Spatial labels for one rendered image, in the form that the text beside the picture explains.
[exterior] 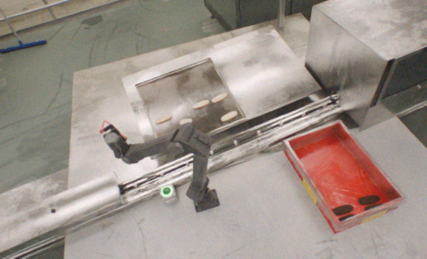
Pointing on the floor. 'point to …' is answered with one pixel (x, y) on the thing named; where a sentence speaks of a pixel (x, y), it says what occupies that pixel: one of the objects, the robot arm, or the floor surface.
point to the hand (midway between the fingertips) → (110, 126)
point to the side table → (271, 214)
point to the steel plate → (98, 163)
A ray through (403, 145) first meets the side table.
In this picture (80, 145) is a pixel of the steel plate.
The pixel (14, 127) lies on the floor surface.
